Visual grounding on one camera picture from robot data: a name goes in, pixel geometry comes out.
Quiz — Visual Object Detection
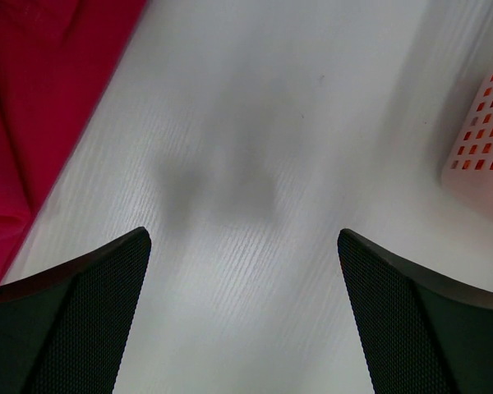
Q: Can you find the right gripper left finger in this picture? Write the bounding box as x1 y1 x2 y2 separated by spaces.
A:
0 227 151 393

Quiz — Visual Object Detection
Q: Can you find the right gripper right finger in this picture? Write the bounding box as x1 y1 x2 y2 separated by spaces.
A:
337 229 493 393

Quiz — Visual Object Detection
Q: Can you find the magenta t shirt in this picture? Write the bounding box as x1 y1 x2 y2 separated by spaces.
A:
0 1 145 281

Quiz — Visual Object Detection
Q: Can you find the white plastic basket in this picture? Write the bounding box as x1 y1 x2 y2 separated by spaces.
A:
441 67 493 197

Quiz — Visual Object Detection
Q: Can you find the orange t shirt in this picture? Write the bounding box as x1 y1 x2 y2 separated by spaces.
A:
449 72 493 172

